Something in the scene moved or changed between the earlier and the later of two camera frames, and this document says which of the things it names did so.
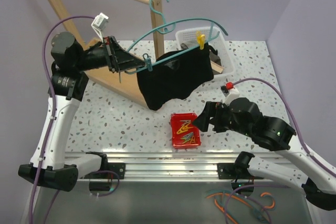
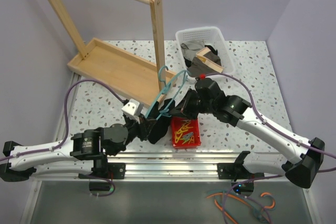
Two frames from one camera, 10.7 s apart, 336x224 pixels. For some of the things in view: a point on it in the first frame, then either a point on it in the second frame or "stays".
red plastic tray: (185, 134) stays
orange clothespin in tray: (192, 140) stays
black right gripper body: (223, 119) to (198, 106)
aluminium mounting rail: (169, 166) stays
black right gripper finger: (202, 121) to (182, 110)
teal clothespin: (148, 62) to (164, 113)
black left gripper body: (102, 55) to (136, 128)
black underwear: (172, 79) to (157, 128)
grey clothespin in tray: (187, 137) stays
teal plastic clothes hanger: (146, 62) to (167, 84)
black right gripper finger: (210, 109) to (191, 95)
